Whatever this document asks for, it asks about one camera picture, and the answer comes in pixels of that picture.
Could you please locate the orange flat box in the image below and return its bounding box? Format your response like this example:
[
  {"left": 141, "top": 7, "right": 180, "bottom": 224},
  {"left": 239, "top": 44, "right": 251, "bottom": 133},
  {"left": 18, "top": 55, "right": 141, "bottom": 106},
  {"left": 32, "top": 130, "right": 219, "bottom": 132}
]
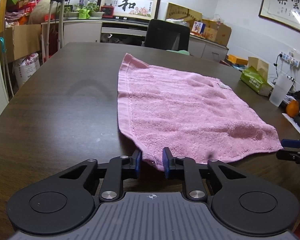
[{"left": 228, "top": 54, "right": 248, "bottom": 66}]

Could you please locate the white garment steamer stand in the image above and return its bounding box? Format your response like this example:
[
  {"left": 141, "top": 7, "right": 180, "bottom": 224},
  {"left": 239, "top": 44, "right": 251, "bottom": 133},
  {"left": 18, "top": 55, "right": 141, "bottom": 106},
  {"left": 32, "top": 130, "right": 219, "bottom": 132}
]
[{"left": 41, "top": 0, "right": 79, "bottom": 61}]

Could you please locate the pink terry towel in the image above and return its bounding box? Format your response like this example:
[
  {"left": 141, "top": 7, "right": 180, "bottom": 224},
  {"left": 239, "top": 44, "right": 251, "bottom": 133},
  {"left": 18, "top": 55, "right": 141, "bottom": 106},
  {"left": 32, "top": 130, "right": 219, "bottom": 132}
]
[{"left": 117, "top": 54, "right": 281, "bottom": 170}]

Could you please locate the white low cabinet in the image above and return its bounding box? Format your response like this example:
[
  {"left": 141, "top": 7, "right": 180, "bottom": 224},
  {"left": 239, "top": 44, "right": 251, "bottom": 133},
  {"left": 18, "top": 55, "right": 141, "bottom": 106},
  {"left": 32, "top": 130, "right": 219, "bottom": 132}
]
[{"left": 41, "top": 17, "right": 229, "bottom": 63}]

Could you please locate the green tissue box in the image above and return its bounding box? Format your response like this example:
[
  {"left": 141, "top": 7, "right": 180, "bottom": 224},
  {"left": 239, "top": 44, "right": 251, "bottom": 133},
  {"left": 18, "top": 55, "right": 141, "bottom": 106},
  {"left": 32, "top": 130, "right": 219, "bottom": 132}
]
[{"left": 240, "top": 67, "right": 272, "bottom": 97}]

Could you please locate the white rice sack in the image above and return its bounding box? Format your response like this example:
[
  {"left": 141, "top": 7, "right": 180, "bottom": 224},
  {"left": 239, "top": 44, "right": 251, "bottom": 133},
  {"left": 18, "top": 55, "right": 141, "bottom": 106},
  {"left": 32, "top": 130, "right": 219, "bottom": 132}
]
[{"left": 13, "top": 53, "right": 40, "bottom": 88}]

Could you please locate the red blender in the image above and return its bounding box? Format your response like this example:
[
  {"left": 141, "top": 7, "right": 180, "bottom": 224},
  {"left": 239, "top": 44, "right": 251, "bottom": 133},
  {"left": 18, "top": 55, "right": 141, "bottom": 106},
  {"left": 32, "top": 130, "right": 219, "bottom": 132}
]
[{"left": 100, "top": 0, "right": 116, "bottom": 18}]

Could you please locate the green cushion on chair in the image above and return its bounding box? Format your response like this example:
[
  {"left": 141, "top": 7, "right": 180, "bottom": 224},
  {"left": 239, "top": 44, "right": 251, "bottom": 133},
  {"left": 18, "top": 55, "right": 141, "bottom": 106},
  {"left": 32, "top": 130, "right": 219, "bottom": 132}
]
[{"left": 167, "top": 50, "right": 190, "bottom": 56}]

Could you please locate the black office chair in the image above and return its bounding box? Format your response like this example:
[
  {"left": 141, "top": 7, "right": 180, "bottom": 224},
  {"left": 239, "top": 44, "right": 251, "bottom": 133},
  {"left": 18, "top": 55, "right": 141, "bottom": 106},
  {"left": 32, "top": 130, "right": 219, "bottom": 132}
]
[{"left": 144, "top": 19, "right": 190, "bottom": 51}]

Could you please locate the framed lotus calligraphy picture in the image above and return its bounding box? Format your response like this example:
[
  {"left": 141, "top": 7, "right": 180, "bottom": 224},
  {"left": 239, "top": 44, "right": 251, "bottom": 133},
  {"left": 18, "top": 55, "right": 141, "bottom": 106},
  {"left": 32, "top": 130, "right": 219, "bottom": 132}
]
[{"left": 97, "top": 0, "right": 161, "bottom": 22}]

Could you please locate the large cardboard box right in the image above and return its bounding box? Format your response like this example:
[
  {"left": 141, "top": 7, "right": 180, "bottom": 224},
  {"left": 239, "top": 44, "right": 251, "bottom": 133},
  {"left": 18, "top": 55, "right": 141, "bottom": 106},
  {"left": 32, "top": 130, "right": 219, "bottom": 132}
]
[{"left": 202, "top": 19, "right": 232, "bottom": 47}]

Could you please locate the orange fruit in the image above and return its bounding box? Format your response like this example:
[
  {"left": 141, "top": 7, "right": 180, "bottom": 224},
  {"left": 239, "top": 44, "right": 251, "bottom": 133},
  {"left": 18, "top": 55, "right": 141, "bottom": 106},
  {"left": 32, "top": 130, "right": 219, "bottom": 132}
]
[{"left": 286, "top": 100, "right": 300, "bottom": 118}]

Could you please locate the translucent plastic cup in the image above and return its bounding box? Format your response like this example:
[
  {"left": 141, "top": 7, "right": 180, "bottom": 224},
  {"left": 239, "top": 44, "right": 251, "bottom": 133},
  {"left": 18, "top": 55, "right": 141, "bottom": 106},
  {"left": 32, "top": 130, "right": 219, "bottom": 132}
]
[{"left": 269, "top": 74, "right": 294, "bottom": 107}]

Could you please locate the wall power strip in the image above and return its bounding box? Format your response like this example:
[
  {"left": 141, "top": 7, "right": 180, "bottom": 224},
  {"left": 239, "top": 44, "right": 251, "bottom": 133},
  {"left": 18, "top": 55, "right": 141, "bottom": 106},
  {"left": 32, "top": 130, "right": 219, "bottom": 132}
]
[{"left": 279, "top": 51, "right": 300, "bottom": 68}]

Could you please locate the flat leaning cardboard sheet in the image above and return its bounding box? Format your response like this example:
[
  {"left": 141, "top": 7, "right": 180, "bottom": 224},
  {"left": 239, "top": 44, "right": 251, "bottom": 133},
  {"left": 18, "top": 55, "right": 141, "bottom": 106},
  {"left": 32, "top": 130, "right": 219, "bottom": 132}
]
[{"left": 165, "top": 3, "right": 203, "bottom": 28}]

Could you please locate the cardboard box on floor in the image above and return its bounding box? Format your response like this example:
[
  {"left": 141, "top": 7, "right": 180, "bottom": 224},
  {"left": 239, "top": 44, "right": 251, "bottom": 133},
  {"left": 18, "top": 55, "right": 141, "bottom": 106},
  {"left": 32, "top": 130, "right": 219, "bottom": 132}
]
[{"left": 5, "top": 24, "right": 41, "bottom": 63}]

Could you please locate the white paper sheet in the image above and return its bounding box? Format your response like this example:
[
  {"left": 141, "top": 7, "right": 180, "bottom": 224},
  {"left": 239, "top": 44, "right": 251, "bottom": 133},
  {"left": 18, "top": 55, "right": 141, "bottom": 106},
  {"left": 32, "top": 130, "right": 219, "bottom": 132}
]
[{"left": 282, "top": 113, "right": 300, "bottom": 134}]

